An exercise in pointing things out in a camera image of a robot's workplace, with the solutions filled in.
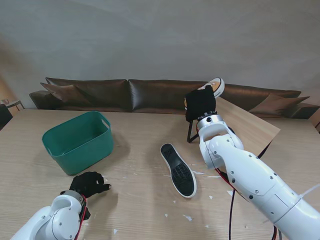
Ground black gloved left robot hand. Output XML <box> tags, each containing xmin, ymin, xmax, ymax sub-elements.
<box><xmin>69</xmin><ymin>171</ymin><xmax>112</xmax><ymax>199</ymax></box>

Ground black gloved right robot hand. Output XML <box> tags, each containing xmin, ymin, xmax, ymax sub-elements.
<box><xmin>184</xmin><ymin>84</ymin><xmax>217</xmax><ymax>123</ymax></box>

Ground yellow canvas sneaker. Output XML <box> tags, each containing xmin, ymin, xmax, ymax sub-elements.
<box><xmin>159</xmin><ymin>143</ymin><xmax>198</xmax><ymax>199</ymax></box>
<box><xmin>183</xmin><ymin>77</ymin><xmax>225</xmax><ymax>111</ymax></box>

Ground dark brown leather sofa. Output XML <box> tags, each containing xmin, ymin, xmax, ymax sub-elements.
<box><xmin>29</xmin><ymin>76</ymin><xmax>320</xmax><ymax>120</ymax></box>

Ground green plastic basket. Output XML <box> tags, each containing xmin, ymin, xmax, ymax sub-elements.
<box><xmin>41</xmin><ymin>111</ymin><xmax>115</xmax><ymax>176</ymax></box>

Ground small wooden shelf black legs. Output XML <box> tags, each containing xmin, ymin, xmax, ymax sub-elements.
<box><xmin>186</xmin><ymin>96</ymin><xmax>281</xmax><ymax>161</ymax></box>

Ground brown leather cushion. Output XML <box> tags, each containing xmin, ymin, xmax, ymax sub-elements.
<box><xmin>248</xmin><ymin>93</ymin><xmax>311</xmax><ymax>116</ymax></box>
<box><xmin>39</xmin><ymin>82</ymin><xmax>93</xmax><ymax>107</ymax></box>

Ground dark chair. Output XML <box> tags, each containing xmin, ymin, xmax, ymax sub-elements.
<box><xmin>0</xmin><ymin>103</ymin><xmax>13</xmax><ymax>131</ymax></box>

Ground wooden side table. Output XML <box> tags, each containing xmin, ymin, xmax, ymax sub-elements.
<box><xmin>0</xmin><ymin>99</ymin><xmax>26</xmax><ymax>111</ymax></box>

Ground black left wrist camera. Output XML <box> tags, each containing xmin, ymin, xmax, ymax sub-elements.
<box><xmin>81</xmin><ymin>206</ymin><xmax>92</xmax><ymax>222</ymax></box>

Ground red left arm cable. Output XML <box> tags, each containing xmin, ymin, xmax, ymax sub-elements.
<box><xmin>74</xmin><ymin>194</ymin><xmax>89</xmax><ymax>240</ymax></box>

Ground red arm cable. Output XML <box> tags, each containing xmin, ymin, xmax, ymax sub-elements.
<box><xmin>214</xmin><ymin>168</ymin><xmax>278</xmax><ymax>240</ymax></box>
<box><xmin>74</xmin><ymin>194</ymin><xmax>89</xmax><ymax>240</ymax></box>

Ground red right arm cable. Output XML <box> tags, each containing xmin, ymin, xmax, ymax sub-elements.
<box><xmin>214</xmin><ymin>168</ymin><xmax>278</xmax><ymax>240</ymax></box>

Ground thin dark grey cable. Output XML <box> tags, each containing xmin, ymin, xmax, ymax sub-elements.
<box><xmin>228</xmin><ymin>189</ymin><xmax>236</xmax><ymax>240</ymax></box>

